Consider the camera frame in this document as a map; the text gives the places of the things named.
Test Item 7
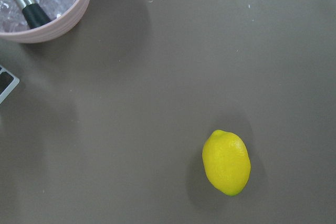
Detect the yellow lemon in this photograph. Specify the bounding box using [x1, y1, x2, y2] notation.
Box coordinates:
[202, 130, 251, 196]

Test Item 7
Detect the pink ribbed ice bowl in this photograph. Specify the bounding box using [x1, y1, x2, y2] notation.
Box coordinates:
[1, 0, 90, 44]

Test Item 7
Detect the white wire cup rack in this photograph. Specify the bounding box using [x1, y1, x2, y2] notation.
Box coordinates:
[0, 66, 20, 103]

